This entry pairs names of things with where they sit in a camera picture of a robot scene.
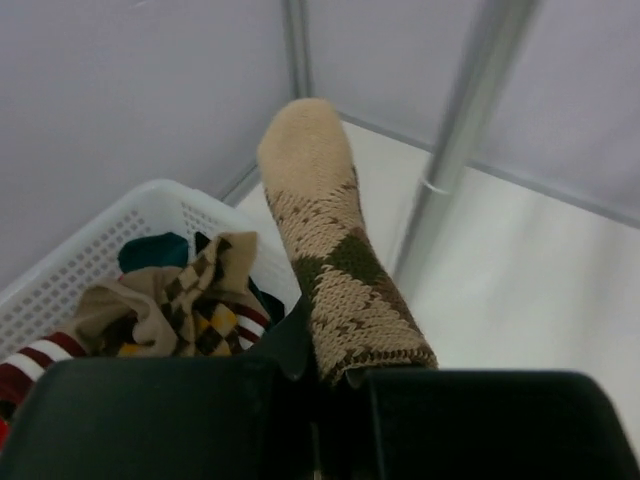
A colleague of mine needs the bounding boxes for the pile of socks in basket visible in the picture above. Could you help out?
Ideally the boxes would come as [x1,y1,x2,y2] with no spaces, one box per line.
[1,232,285,427]

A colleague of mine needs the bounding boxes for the tan sock maroon white stripes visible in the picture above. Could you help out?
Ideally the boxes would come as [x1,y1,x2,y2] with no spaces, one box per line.
[1,280,177,407]

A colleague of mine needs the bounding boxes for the white laundry basket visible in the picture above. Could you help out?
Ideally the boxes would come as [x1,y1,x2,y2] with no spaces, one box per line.
[1,180,300,357]

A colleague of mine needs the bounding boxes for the brown tan argyle sock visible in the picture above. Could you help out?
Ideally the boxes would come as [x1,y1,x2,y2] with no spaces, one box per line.
[118,232,271,357]

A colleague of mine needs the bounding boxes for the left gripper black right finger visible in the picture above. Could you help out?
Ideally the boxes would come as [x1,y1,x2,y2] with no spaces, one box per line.
[319,367,639,479]

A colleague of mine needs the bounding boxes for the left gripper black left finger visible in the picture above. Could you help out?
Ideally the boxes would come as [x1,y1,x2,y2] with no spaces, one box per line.
[0,294,321,480]

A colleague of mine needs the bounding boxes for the clothes rack metal frame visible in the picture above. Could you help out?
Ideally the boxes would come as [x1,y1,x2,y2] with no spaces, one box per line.
[394,1,540,288]

